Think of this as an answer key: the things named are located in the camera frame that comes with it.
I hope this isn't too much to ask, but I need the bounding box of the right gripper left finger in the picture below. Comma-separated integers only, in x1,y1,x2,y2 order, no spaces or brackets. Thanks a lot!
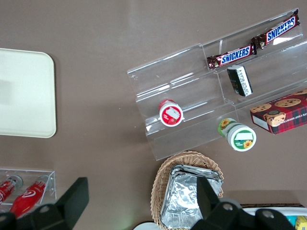
31,177,90,230

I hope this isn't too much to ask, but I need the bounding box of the Snickers chocolate bar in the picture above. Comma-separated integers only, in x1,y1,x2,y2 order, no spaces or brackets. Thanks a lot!
206,44,259,71
250,9,302,50

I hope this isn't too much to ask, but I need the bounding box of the yellow snack packet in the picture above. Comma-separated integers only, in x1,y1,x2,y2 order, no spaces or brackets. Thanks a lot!
294,215,307,230

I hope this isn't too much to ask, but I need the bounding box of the small black box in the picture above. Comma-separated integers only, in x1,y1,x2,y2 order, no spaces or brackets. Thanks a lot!
226,65,254,98

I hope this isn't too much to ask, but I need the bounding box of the red tartan cookie box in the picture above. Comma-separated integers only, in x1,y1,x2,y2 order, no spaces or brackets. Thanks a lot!
249,88,307,135

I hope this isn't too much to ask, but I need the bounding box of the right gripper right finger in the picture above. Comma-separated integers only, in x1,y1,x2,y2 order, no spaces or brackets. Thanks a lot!
191,176,255,230

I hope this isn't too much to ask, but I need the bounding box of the oval light wicker basket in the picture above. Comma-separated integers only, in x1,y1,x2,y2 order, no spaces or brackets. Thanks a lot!
150,150,225,230

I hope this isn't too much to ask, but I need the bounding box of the aluminium foil tray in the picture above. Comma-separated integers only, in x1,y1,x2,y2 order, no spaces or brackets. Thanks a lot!
170,164,224,190
160,171,223,230

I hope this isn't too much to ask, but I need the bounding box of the clear acrylic bottle rack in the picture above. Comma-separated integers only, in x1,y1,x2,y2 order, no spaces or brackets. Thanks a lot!
0,168,58,211

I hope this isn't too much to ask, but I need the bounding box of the cream plastic tray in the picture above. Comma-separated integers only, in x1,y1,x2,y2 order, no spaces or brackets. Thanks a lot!
0,47,57,139

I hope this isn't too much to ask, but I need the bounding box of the red cola bottle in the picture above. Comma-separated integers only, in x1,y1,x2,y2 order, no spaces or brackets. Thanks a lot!
9,174,50,218
0,174,24,206

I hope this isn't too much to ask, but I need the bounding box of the clear acrylic stepped shelf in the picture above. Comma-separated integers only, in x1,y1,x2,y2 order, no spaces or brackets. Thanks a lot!
126,8,307,161

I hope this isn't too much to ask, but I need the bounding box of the red strawberry yogurt cup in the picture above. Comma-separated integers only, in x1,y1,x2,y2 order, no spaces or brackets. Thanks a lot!
158,98,185,127

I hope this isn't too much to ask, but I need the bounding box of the white rectangular snack tray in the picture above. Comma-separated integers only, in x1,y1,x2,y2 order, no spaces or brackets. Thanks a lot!
239,203,307,230

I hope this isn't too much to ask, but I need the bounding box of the green sunflower cup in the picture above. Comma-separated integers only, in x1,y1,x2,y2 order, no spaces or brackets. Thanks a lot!
217,117,257,152

